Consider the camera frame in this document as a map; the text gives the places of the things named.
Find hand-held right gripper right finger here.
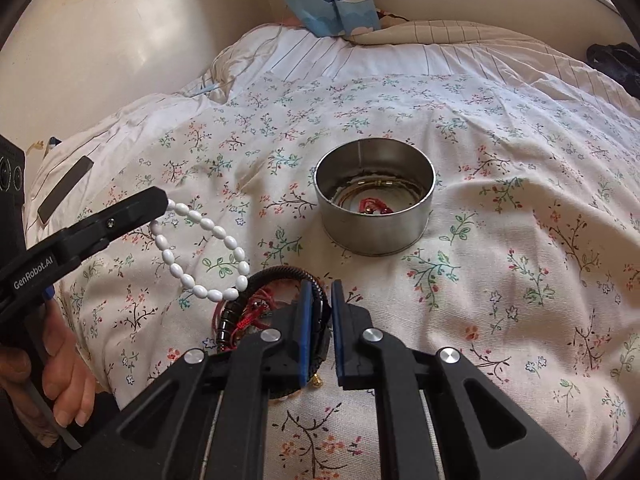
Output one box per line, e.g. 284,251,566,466
331,280,587,480

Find person's left hand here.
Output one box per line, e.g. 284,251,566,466
42,304,99,429

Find thin gold bangle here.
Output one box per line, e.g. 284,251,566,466
339,176,422,209

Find beige striped quilt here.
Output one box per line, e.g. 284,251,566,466
347,18,593,63

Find black braided bracelet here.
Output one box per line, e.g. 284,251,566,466
246,267,334,404

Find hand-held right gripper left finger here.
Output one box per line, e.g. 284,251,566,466
59,280,315,480

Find red cord bracelet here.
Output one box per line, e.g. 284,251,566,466
212,284,282,352

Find floral print blanket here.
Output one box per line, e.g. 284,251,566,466
50,72,640,480

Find round metal tin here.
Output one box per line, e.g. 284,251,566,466
314,139,435,257

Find black rectangular bar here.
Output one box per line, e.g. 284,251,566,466
37,155,95,224

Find black cloth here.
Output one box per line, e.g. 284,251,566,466
586,42,640,107

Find dark metallic bead bracelet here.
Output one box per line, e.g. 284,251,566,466
216,292,256,352

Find white oval bead bracelet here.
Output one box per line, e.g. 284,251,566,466
149,199,250,304

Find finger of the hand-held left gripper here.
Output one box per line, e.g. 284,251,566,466
54,187,172,262

